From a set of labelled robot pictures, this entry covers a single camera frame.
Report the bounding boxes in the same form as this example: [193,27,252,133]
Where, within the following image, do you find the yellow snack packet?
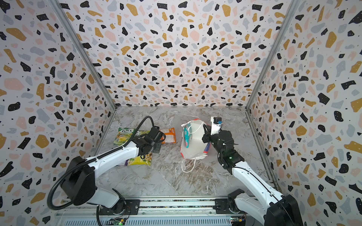
[124,153,152,166]

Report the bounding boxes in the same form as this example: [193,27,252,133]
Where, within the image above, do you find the orange snack packet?
[160,128,177,144]

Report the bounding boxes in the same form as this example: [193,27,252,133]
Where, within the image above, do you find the red paper bag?
[180,119,210,173]

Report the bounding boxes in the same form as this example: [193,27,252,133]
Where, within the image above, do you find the green snack packet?
[114,128,134,146]

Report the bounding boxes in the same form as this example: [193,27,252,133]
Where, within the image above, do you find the yellow green Fox's candy bag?
[134,130,150,139]

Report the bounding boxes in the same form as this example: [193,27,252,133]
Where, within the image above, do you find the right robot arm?
[202,124,303,226]

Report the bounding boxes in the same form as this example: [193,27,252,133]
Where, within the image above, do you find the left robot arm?
[60,126,166,214]

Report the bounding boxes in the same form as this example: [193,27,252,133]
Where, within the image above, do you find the teal snack packet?
[183,123,192,148]

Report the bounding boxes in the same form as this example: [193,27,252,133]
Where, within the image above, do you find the right circuit board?
[231,216,246,226]

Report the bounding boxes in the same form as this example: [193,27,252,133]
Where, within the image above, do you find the circuit board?
[231,216,246,226]
[107,218,127,226]

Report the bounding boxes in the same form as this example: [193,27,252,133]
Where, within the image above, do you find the left circuit board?
[107,218,127,226]

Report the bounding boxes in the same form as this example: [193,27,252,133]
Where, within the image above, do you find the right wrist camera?
[211,117,222,135]

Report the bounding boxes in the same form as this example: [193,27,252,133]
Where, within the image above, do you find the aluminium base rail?
[53,196,259,226]

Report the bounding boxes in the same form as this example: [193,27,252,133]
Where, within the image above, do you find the black corrugated cable conduit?
[46,115,156,211]

